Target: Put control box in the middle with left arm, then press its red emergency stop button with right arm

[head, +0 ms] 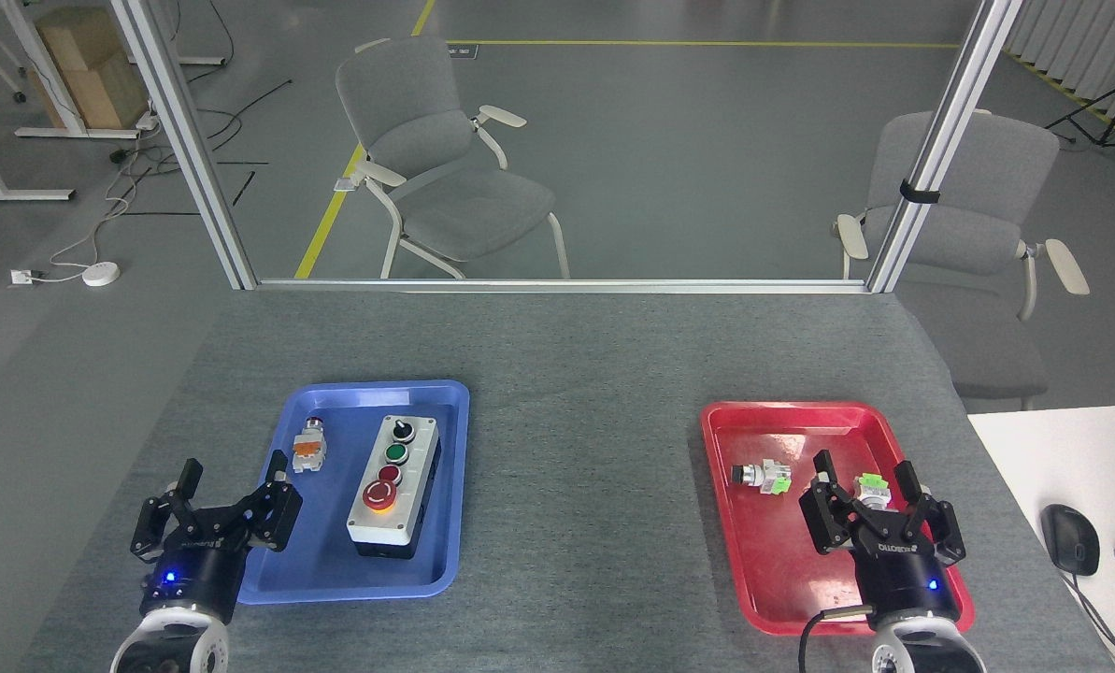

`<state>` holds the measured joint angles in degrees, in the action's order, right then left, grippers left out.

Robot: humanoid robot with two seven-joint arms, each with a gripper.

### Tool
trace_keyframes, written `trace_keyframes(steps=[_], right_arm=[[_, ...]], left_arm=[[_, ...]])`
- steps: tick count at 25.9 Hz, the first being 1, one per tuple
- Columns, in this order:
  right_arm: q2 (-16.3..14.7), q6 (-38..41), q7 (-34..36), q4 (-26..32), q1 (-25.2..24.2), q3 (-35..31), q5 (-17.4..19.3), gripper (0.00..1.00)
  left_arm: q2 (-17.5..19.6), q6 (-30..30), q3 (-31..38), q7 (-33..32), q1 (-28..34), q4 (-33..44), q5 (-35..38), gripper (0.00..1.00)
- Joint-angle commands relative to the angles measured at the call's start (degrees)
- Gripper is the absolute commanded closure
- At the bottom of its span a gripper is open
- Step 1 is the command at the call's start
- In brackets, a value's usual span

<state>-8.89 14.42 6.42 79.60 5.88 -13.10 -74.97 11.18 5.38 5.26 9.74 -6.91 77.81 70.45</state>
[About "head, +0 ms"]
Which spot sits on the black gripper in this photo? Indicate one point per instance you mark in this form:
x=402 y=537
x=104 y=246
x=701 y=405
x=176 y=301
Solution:
x=197 y=575
x=898 y=575

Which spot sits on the black knob selector switch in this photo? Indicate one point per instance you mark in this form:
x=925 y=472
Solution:
x=763 y=477

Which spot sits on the white pleated curtain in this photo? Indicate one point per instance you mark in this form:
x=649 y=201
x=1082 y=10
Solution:
x=1080 y=47

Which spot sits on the grey four-button control box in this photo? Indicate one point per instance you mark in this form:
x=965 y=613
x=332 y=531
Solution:
x=398 y=495

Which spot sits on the white desk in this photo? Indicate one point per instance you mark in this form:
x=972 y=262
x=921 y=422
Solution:
x=1062 y=458

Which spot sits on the grey chair behind post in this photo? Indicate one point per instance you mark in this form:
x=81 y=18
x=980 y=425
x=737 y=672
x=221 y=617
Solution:
x=996 y=206

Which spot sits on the grey chair with full legs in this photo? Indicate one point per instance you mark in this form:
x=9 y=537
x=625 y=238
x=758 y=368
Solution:
x=445 y=196

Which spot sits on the white wall plug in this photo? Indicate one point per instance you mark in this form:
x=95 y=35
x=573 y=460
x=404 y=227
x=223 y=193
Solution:
x=21 y=277

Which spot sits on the green push button switch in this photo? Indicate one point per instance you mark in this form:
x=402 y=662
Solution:
x=873 y=488

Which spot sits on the brown cardboard box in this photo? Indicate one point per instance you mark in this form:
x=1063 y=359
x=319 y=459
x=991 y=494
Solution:
x=99 y=75

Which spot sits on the red plastic tray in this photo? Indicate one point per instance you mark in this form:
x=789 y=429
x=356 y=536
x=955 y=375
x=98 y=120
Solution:
x=772 y=551

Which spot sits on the black computer mouse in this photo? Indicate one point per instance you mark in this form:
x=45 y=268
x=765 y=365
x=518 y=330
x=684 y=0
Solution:
x=1071 y=540

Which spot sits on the orange-base push button switch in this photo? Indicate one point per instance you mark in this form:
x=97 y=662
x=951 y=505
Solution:
x=309 y=449

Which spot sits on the white round floor device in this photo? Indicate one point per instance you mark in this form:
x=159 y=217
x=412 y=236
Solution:
x=101 y=274

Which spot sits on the silver horizontal rail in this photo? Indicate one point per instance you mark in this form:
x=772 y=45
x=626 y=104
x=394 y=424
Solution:
x=557 y=285

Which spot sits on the blue plastic tray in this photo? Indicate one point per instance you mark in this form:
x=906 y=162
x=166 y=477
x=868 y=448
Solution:
x=333 y=523

